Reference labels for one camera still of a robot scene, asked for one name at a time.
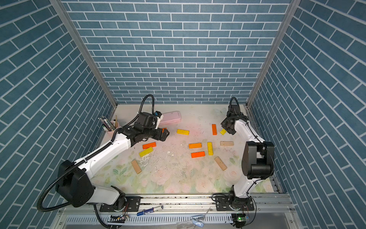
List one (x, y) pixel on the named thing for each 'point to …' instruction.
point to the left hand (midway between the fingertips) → (166, 131)
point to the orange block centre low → (197, 154)
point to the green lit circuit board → (239, 219)
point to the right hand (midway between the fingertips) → (226, 126)
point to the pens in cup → (108, 125)
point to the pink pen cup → (109, 135)
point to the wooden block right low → (220, 163)
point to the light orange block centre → (195, 145)
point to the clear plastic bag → (197, 220)
